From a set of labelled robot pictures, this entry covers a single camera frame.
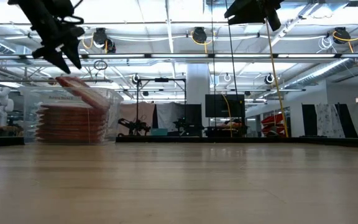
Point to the black background rig frame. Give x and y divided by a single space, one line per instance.
162 80

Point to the red storage bins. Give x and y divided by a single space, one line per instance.
273 119

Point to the pink cloth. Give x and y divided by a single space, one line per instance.
143 110

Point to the low black table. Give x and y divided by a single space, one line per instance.
216 132

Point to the teal box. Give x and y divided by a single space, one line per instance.
159 132

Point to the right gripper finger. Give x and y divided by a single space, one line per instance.
239 7
247 19

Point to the black metal table frame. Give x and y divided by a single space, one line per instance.
259 140

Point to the long light bar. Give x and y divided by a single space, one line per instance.
179 56

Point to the black panel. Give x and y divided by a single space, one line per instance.
348 123
194 116
309 119

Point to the patterned white cloth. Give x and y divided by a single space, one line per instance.
328 121

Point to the clear plastic bin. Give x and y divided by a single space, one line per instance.
117 102

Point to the white robot figure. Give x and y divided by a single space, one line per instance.
0 105

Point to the black monitor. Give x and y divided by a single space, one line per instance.
219 105

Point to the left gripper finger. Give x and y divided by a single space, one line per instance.
73 53
53 59

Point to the black background robot arm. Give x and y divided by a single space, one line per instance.
183 124
134 126

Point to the small black ceiling reel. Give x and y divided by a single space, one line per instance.
135 78
269 78

